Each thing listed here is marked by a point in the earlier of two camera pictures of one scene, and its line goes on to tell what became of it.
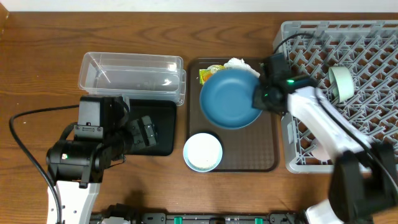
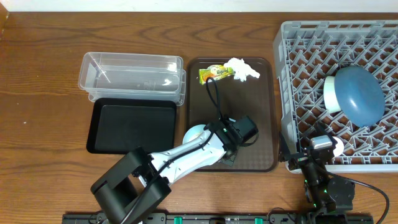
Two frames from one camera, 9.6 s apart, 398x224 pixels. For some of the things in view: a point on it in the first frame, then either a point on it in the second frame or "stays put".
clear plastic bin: [141, 77] stays put
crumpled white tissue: [239, 63] stays put
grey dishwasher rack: [369, 49] stays put
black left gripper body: [138, 140] -> [231, 163]
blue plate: [226, 99] -> [360, 95]
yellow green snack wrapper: [204, 73] stays put
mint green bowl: [342, 81] -> [330, 98]
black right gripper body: [262, 100] -> [299, 160]
